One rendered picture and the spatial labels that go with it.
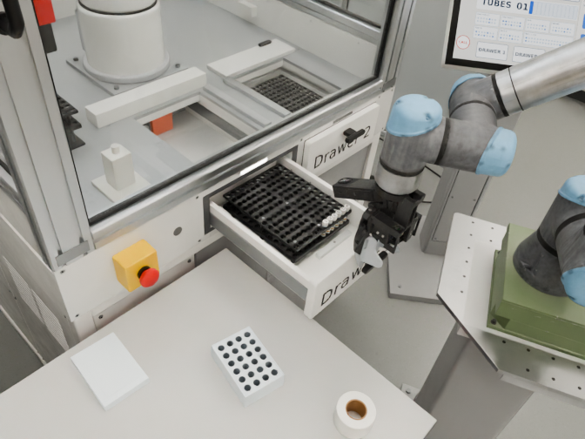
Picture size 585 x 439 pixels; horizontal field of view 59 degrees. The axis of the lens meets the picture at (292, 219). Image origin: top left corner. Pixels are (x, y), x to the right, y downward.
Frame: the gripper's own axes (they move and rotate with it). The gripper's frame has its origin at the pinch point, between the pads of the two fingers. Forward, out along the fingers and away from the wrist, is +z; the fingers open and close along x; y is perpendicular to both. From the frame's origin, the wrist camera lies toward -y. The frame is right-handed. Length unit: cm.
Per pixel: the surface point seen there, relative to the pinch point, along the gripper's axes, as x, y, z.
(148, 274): -33.4, -25.1, 1.3
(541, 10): 101, -16, -20
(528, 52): 94, -12, -11
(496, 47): 88, -20, -11
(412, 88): 162, -80, 55
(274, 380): -27.5, 2.9, 10.7
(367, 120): 41, -30, 1
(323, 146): 22.6, -30.3, 0.8
